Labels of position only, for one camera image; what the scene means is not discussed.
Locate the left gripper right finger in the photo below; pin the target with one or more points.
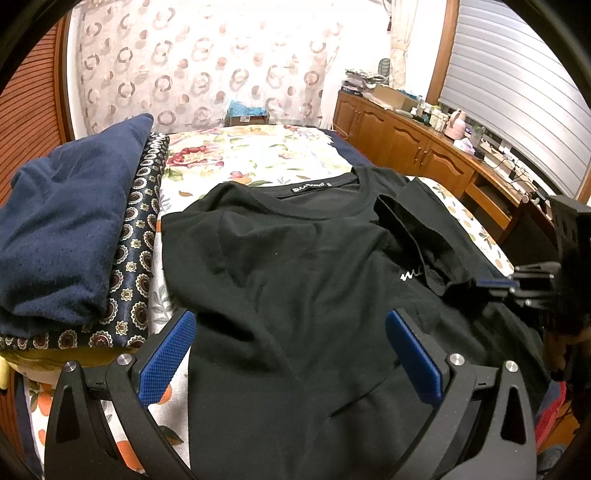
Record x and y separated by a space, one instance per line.
481 424

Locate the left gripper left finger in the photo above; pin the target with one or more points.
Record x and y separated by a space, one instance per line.
79 443

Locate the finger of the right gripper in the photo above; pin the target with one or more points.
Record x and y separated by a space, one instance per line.
498 284

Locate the black t-shirt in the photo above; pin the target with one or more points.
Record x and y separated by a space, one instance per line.
291 375

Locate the orange print white sheet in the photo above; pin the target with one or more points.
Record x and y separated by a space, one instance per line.
170 412

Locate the red bed cover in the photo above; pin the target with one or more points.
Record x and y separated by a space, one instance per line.
548 412

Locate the patterned dark folded cloth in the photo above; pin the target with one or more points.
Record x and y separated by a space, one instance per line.
125 321

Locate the pink tissue pack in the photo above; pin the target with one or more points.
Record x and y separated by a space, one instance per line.
465 145

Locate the pink kettle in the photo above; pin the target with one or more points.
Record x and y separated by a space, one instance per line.
456 126

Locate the wooden sideboard cabinet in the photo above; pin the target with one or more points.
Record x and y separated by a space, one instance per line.
391 140

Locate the navy blue blanket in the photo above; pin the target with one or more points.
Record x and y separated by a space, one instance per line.
346 150

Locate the window roller blind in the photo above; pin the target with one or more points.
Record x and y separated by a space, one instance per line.
503 75

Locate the folded navy blue garment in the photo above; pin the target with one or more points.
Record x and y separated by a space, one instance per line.
60 227

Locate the cardboard box on cabinet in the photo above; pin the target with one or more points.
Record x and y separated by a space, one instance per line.
394 98

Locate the floral beige blanket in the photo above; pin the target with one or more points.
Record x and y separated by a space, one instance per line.
255 156

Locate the blue item box at headboard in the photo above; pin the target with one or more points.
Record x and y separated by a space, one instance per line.
239 114

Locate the circle pattern curtain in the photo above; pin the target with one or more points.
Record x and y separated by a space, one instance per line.
186 62

